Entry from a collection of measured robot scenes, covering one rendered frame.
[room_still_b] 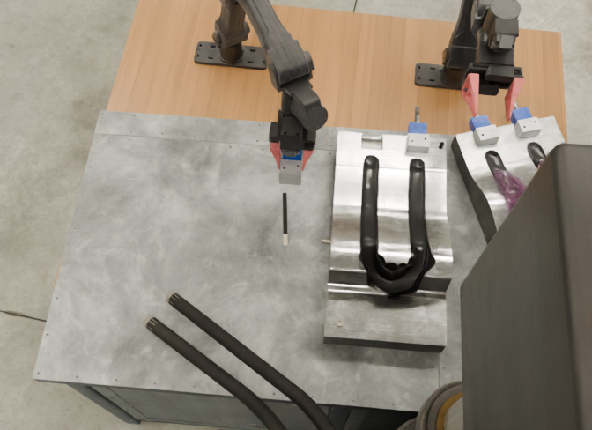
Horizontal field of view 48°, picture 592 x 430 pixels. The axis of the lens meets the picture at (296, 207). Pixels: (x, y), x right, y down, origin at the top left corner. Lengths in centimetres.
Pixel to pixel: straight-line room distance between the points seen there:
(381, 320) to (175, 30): 100
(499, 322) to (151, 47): 164
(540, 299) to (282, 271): 126
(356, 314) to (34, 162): 168
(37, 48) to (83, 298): 171
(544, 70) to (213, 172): 94
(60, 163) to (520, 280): 250
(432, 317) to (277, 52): 65
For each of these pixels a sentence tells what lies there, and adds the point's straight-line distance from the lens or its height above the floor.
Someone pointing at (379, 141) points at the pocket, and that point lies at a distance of 166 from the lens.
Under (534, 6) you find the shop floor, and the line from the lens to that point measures 326.
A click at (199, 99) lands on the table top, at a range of 181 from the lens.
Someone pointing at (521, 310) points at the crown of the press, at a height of 194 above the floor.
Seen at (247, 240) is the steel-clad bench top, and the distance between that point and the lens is 160.
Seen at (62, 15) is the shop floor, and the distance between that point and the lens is 322.
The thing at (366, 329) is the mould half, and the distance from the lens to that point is 147.
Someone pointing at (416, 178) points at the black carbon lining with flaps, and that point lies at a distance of 160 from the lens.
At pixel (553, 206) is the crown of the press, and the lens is 32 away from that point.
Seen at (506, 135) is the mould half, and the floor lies 86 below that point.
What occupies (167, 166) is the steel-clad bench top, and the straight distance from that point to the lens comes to 172.
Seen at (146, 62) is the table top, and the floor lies 80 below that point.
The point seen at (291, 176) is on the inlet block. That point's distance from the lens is 151.
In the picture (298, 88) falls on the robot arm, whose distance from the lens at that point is 137.
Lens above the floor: 227
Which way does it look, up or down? 64 degrees down
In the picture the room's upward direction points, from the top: straight up
